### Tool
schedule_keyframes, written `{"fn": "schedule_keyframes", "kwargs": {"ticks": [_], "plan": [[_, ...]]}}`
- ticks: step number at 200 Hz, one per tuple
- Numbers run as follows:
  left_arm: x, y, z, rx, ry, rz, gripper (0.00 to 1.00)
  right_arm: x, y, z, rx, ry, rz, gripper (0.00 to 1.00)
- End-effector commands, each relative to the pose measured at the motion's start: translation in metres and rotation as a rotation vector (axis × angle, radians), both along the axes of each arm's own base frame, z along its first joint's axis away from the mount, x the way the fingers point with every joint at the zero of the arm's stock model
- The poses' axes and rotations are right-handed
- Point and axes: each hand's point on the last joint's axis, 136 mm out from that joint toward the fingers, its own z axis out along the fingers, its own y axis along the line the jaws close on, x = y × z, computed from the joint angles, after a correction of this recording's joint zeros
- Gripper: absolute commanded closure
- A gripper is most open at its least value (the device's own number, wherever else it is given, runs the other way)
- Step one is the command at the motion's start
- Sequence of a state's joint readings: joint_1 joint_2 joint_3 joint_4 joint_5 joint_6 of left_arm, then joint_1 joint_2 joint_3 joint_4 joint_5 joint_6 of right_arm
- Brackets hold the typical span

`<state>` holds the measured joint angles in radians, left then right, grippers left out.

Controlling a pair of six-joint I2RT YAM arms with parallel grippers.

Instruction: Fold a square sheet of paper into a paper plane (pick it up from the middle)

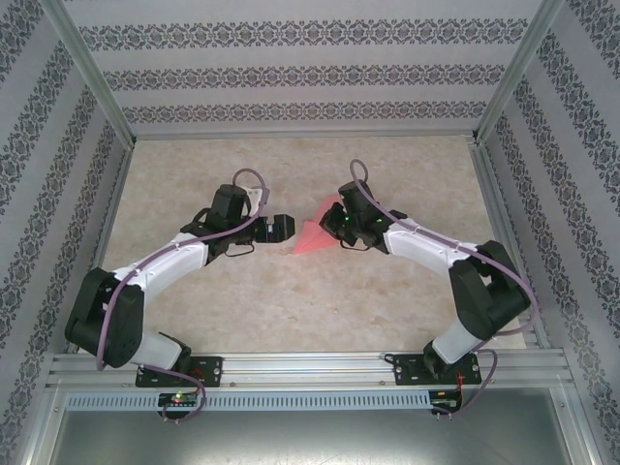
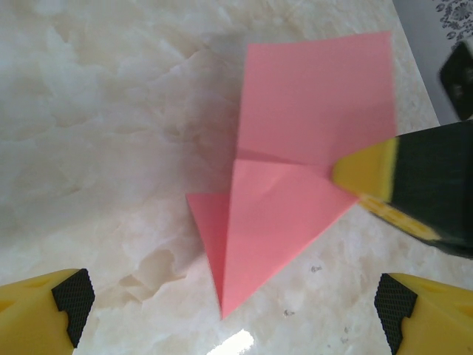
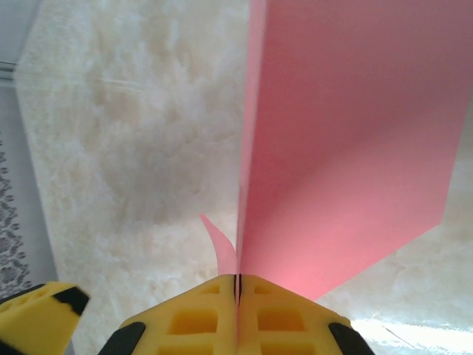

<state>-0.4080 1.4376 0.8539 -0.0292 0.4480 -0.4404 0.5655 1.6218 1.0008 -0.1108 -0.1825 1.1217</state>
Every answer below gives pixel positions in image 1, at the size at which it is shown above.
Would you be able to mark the aluminium frame beam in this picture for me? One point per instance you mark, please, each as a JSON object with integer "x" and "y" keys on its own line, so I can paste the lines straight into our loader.
{"x": 583, "y": 431}
{"x": 41, "y": 431}

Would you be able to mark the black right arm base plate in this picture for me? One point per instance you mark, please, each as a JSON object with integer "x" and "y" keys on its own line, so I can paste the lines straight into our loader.
{"x": 407, "y": 370}

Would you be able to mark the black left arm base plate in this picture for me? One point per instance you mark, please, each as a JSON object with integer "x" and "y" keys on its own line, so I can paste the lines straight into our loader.
{"x": 213, "y": 370}

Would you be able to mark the aluminium side rail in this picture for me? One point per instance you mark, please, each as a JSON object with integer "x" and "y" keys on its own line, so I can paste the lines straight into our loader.
{"x": 104, "y": 242}
{"x": 490, "y": 194}

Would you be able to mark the aluminium frame post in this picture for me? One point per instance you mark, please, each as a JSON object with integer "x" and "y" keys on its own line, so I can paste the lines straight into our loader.
{"x": 96, "y": 72}
{"x": 514, "y": 72}

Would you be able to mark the grey metal sheet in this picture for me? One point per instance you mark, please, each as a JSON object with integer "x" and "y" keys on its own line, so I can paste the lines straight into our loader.
{"x": 310, "y": 438}

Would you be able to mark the aluminium mounting rail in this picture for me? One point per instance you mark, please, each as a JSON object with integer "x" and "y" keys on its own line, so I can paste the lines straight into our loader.
{"x": 310, "y": 368}

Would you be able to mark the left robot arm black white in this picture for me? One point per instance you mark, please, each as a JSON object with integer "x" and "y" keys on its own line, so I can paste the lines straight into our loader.
{"x": 160, "y": 261}

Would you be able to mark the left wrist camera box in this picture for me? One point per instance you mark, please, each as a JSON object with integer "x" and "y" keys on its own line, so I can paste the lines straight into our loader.
{"x": 254, "y": 193}

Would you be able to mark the small circuit board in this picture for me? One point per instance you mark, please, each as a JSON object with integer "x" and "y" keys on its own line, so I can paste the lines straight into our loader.
{"x": 443, "y": 404}
{"x": 179, "y": 399}

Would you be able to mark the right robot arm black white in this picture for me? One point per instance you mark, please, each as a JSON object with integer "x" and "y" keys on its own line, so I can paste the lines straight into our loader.
{"x": 484, "y": 300}

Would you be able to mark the pink square paper sheet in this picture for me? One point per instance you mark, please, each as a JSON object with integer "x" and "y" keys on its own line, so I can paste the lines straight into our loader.
{"x": 315, "y": 237}

